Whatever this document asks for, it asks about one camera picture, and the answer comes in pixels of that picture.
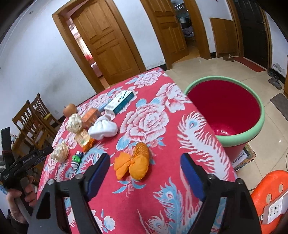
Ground wooden wall panel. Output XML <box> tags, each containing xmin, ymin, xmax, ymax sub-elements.
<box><xmin>210</xmin><ymin>17</ymin><xmax>239</xmax><ymax>58</ymax></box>

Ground person's left hand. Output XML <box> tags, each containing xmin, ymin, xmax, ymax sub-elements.
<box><xmin>6</xmin><ymin>176</ymin><xmax>37</xmax><ymax>223</ymax></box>

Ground middle wooden door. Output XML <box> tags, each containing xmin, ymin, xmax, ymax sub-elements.
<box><xmin>141</xmin><ymin>0</ymin><xmax>188</xmax><ymax>69</ymax></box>

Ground red bucket green rim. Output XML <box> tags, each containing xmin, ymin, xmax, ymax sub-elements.
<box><xmin>184</xmin><ymin>76</ymin><xmax>265</xmax><ymax>161</ymax></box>

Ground white paper ball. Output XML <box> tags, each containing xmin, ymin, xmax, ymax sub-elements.
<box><xmin>66</xmin><ymin>114</ymin><xmax>83</xmax><ymax>134</ymax></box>

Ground red floral tablecloth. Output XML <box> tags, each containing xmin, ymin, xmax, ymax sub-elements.
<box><xmin>39</xmin><ymin>68</ymin><xmax>236</xmax><ymax>233</ymax></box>

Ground green white toy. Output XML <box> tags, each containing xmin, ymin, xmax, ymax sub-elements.
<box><xmin>71</xmin><ymin>151</ymin><xmax>84</xmax><ymax>170</ymax></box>

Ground orange small box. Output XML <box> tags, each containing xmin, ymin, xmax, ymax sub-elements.
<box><xmin>82</xmin><ymin>108</ymin><xmax>102</xmax><ymax>129</ymax></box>

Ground apple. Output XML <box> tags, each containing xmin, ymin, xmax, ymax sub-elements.
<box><xmin>63</xmin><ymin>103</ymin><xmax>77</xmax><ymax>118</ymax></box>

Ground grey floor mat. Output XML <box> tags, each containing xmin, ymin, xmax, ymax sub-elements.
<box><xmin>270</xmin><ymin>93</ymin><xmax>288</xmax><ymax>118</ymax></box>

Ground near wooden chair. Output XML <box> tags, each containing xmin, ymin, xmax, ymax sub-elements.
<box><xmin>12</xmin><ymin>100</ymin><xmax>50</xmax><ymax>150</ymax></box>

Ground orange cloth bundle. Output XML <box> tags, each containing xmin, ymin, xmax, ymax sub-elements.
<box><xmin>113</xmin><ymin>142</ymin><xmax>150</xmax><ymax>180</ymax></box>

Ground black entrance door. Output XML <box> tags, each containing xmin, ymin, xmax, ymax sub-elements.
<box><xmin>233</xmin><ymin>0</ymin><xmax>269</xmax><ymax>68</ymax></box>

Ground orange snack wrapper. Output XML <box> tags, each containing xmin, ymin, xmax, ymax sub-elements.
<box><xmin>74</xmin><ymin>129</ymin><xmax>96</xmax><ymax>153</ymax></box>

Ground dark shoes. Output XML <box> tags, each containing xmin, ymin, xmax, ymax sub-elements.
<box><xmin>267</xmin><ymin>71</ymin><xmax>282</xmax><ymax>90</ymax></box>

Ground left wooden door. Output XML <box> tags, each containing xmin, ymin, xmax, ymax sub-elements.
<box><xmin>71</xmin><ymin>0</ymin><xmax>146</xmax><ymax>84</ymax></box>

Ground red doormat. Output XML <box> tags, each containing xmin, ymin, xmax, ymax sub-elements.
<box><xmin>233</xmin><ymin>57</ymin><xmax>266</xmax><ymax>73</ymax></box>

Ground far wooden chair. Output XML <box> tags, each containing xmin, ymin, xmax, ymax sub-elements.
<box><xmin>30</xmin><ymin>93</ymin><xmax>61</xmax><ymax>138</ymax></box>

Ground white teal box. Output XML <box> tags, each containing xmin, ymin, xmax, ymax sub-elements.
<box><xmin>104</xmin><ymin>90</ymin><xmax>134</xmax><ymax>114</ymax></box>

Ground wooden chair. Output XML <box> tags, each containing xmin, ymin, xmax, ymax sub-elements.
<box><xmin>12</xmin><ymin>100</ymin><xmax>50</xmax><ymax>150</ymax></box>
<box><xmin>30</xmin><ymin>93</ymin><xmax>61</xmax><ymax>138</ymax></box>

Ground brown shoe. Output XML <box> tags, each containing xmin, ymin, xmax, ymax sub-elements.
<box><xmin>223</xmin><ymin>54</ymin><xmax>234</xmax><ymax>62</ymax></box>

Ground white sock bundle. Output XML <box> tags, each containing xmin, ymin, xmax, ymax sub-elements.
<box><xmin>88</xmin><ymin>116</ymin><xmax>118</xmax><ymax>141</ymax></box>

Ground book under bucket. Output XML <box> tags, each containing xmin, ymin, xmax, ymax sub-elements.
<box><xmin>232</xmin><ymin>143</ymin><xmax>256</xmax><ymax>172</ymax></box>

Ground wooden door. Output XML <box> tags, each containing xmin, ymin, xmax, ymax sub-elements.
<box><xmin>141</xmin><ymin>0</ymin><xmax>188</xmax><ymax>69</ymax></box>
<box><xmin>71</xmin><ymin>0</ymin><xmax>146</xmax><ymax>84</ymax></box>

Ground orange plastic stool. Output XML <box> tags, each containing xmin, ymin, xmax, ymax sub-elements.
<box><xmin>251</xmin><ymin>170</ymin><xmax>287</xmax><ymax>233</ymax></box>

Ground white power strip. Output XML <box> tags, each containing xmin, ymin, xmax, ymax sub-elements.
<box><xmin>262</xmin><ymin>194</ymin><xmax>287</xmax><ymax>224</ymax></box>

